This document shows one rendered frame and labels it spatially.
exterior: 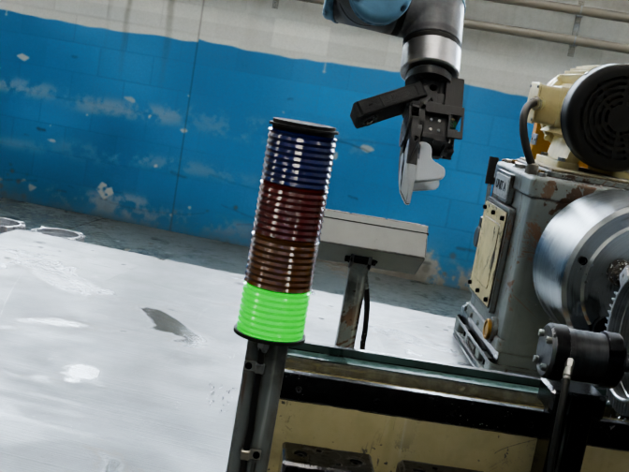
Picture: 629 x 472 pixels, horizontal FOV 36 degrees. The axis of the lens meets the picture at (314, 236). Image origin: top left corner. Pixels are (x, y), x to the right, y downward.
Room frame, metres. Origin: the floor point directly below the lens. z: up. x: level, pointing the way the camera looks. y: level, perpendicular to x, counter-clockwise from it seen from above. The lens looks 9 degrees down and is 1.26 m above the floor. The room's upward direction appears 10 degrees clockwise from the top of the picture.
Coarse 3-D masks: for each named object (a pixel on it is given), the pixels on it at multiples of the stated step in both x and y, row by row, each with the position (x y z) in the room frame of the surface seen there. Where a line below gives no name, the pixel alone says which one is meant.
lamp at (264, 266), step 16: (256, 240) 0.81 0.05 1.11; (272, 240) 0.80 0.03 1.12; (256, 256) 0.81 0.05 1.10; (272, 256) 0.80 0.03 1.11; (288, 256) 0.80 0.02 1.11; (304, 256) 0.81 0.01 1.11; (256, 272) 0.81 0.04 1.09; (272, 272) 0.80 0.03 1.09; (288, 272) 0.80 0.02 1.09; (304, 272) 0.81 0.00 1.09; (272, 288) 0.80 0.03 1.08; (288, 288) 0.81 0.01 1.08; (304, 288) 0.82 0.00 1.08
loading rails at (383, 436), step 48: (288, 384) 1.06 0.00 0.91; (336, 384) 1.07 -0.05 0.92; (384, 384) 1.17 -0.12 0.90; (432, 384) 1.18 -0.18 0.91; (480, 384) 1.18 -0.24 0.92; (528, 384) 1.21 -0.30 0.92; (288, 432) 1.06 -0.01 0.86; (336, 432) 1.07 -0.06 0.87; (384, 432) 1.07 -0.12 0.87; (432, 432) 1.07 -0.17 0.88; (480, 432) 1.08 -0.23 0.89; (528, 432) 1.08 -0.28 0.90; (624, 432) 1.09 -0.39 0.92
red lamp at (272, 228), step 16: (272, 192) 0.81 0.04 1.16; (288, 192) 0.80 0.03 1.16; (304, 192) 0.80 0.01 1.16; (320, 192) 0.81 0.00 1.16; (256, 208) 0.83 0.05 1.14; (272, 208) 0.81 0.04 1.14; (288, 208) 0.80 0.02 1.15; (304, 208) 0.81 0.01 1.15; (320, 208) 0.82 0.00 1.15; (256, 224) 0.82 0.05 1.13; (272, 224) 0.80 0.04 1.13; (288, 224) 0.80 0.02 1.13; (304, 224) 0.81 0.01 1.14; (320, 224) 0.82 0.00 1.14; (288, 240) 0.80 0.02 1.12; (304, 240) 0.81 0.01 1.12
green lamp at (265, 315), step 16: (256, 288) 0.81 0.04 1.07; (240, 304) 0.83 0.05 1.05; (256, 304) 0.81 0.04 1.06; (272, 304) 0.80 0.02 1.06; (288, 304) 0.81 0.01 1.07; (304, 304) 0.82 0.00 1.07; (240, 320) 0.82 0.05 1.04; (256, 320) 0.81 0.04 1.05; (272, 320) 0.80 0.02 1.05; (288, 320) 0.81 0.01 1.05; (304, 320) 0.83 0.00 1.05; (256, 336) 0.81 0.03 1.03; (272, 336) 0.80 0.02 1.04; (288, 336) 0.81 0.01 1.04
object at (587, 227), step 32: (608, 192) 1.51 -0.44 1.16; (576, 224) 1.43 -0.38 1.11; (608, 224) 1.37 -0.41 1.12; (544, 256) 1.48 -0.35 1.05; (576, 256) 1.37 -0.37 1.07; (608, 256) 1.37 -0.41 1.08; (544, 288) 1.47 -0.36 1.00; (576, 288) 1.37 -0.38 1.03; (608, 288) 1.37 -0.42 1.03; (576, 320) 1.37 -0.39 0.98
